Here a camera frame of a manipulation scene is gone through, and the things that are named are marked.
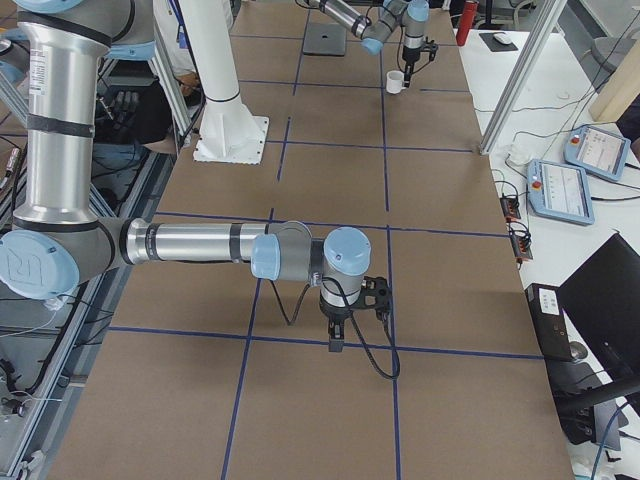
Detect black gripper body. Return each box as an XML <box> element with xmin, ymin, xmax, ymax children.
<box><xmin>402</xmin><ymin>47</ymin><xmax>419</xmax><ymax>68</ymax></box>
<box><xmin>320</xmin><ymin>298</ymin><xmax>352</xmax><ymax>334</ymax></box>

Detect white ceramic mug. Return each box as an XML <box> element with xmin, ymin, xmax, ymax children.
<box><xmin>385</xmin><ymin>70</ymin><xmax>407</xmax><ymax>95</ymax></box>

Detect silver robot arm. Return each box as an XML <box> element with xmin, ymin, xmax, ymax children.
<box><xmin>296</xmin><ymin>0</ymin><xmax>439</xmax><ymax>90</ymax></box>
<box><xmin>1</xmin><ymin>1</ymin><xmax>371</xmax><ymax>352</ymax></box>

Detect grey closed laptop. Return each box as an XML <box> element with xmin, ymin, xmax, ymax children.
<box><xmin>303</xmin><ymin>22</ymin><xmax>347</xmax><ymax>57</ymax></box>

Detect black open laptop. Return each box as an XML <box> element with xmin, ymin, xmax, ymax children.
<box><xmin>559</xmin><ymin>233</ymin><xmax>639</xmax><ymax>378</ymax></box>

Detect red water bottle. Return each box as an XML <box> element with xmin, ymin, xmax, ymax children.
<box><xmin>456</xmin><ymin>0</ymin><xmax>478</xmax><ymax>47</ymax></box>

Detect black mouse pad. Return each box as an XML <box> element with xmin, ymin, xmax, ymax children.
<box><xmin>479</xmin><ymin>31</ymin><xmax>518</xmax><ymax>52</ymax></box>

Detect white computer mouse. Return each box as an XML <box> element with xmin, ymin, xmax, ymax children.
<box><xmin>493</xmin><ymin>32</ymin><xmax>513</xmax><ymax>45</ymax></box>

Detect far orange black adapter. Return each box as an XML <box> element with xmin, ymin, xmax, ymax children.
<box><xmin>499</xmin><ymin>195</ymin><xmax>521</xmax><ymax>223</ymax></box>

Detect orange black adapter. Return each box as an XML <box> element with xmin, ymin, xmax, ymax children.
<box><xmin>499</xmin><ymin>195</ymin><xmax>521</xmax><ymax>223</ymax></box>
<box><xmin>507</xmin><ymin>222</ymin><xmax>533</xmax><ymax>265</ymax></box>

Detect near teach pendant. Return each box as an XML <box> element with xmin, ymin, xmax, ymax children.
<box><xmin>527</xmin><ymin>159</ymin><xmax>595</xmax><ymax>225</ymax></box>

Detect teach pendant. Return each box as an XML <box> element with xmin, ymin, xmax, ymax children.
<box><xmin>563</xmin><ymin>125</ymin><xmax>631</xmax><ymax>182</ymax></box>
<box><xmin>527</xmin><ymin>159</ymin><xmax>595</xmax><ymax>225</ymax></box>

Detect near orange black adapter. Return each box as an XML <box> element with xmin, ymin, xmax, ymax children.
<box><xmin>507</xmin><ymin>222</ymin><xmax>533</xmax><ymax>265</ymax></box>

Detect far teach pendant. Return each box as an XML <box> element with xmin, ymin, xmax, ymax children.
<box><xmin>563</xmin><ymin>125</ymin><xmax>631</xmax><ymax>182</ymax></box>

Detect black computer box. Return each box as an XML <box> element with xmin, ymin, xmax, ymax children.
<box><xmin>525</xmin><ymin>283</ymin><xmax>573</xmax><ymax>362</ymax></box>

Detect wooden board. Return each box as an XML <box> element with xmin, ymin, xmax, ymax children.
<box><xmin>589</xmin><ymin>42</ymin><xmax>640</xmax><ymax>122</ymax></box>

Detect person in white shirt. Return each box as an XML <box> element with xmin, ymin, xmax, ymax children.
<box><xmin>153</xmin><ymin>1</ymin><xmax>239</xmax><ymax>102</ymax></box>

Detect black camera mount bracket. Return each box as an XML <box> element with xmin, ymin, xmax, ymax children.
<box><xmin>352</xmin><ymin>276</ymin><xmax>392</xmax><ymax>322</ymax></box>

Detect aluminium frame post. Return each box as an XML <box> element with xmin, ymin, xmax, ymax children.
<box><xmin>479</xmin><ymin>0</ymin><xmax>567</xmax><ymax>155</ymax></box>

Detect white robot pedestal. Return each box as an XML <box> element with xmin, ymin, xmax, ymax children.
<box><xmin>177</xmin><ymin>0</ymin><xmax>270</xmax><ymax>165</ymax></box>

